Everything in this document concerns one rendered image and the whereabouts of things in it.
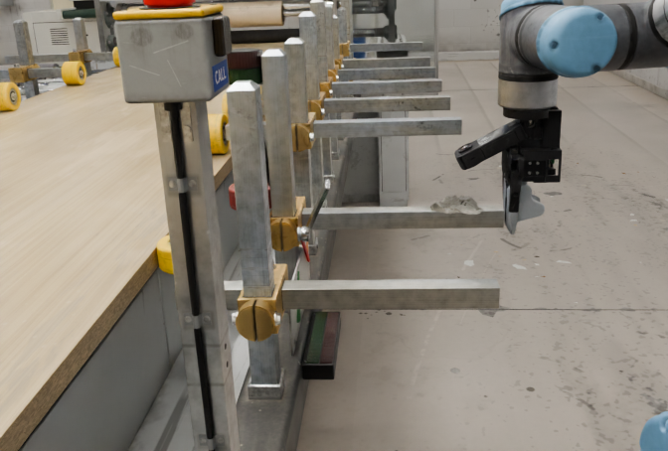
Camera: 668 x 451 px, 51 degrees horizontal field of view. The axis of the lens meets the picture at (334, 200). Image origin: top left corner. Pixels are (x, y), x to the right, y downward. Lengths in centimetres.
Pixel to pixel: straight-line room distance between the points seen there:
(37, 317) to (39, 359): 10
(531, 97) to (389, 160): 267
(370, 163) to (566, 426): 212
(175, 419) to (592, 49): 78
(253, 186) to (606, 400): 165
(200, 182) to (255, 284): 34
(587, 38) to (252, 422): 65
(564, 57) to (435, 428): 136
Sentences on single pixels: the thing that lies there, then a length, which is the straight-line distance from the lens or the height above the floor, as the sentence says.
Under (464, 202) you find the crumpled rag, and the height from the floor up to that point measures 88.
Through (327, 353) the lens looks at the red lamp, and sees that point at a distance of 107.
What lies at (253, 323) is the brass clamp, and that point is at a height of 83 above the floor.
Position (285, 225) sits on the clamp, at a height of 87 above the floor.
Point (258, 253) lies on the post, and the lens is 89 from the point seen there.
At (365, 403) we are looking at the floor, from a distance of 221.
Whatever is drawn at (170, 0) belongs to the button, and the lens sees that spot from 57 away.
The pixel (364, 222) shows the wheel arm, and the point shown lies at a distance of 117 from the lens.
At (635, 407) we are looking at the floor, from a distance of 231.
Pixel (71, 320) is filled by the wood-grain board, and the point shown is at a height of 90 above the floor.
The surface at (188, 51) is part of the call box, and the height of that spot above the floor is 119.
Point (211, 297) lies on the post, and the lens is 63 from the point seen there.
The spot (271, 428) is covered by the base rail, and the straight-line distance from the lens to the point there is 93.
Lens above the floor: 124
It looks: 18 degrees down
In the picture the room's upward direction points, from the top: 2 degrees counter-clockwise
